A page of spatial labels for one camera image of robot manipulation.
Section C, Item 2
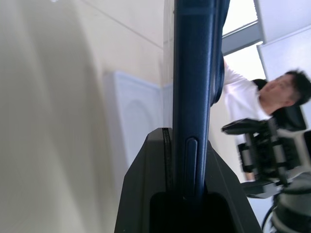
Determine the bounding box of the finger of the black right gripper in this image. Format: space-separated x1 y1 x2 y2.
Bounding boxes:
221 119 266 136
240 180 285 200

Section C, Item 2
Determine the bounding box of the dark blue smartphone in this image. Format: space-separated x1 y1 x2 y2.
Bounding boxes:
172 0 231 202

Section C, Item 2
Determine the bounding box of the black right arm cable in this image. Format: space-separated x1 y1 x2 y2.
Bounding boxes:
261 200 279 233

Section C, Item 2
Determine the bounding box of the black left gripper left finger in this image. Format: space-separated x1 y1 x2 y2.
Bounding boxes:
113 127 178 233

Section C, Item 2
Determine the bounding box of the grey structural beam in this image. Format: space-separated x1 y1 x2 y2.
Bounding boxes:
221 20 265 57

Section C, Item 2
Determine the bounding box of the person in white shirt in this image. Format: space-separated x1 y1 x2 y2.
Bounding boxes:
222 59 311 122

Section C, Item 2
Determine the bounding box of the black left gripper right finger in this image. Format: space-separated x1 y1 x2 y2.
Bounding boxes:
204 140 263 233

